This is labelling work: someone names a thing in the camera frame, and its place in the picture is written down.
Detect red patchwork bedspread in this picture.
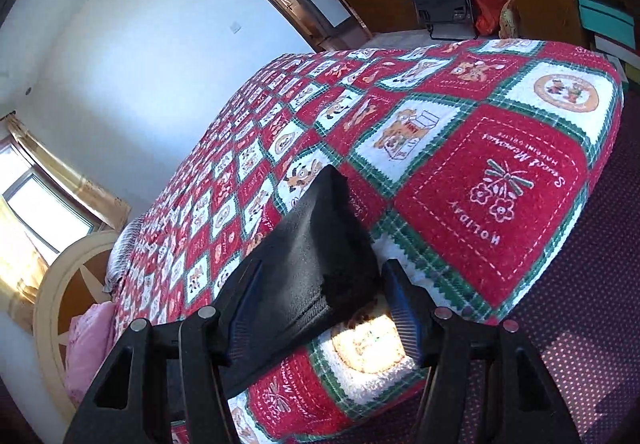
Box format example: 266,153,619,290
106,36,626,444

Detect cream wooden headboard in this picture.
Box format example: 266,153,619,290
32,230,117,424

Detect yellow patterned curtain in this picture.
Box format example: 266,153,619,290
3,112,131,232

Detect black pants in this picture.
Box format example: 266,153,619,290
221,166,380,398

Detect striped pillow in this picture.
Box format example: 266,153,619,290
103,216,143,294

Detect window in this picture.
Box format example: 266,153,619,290
1,138,102,264

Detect red bag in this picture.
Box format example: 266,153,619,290
473,0,507,36

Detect pink folded blanket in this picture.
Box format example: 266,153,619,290
64,301,115,406

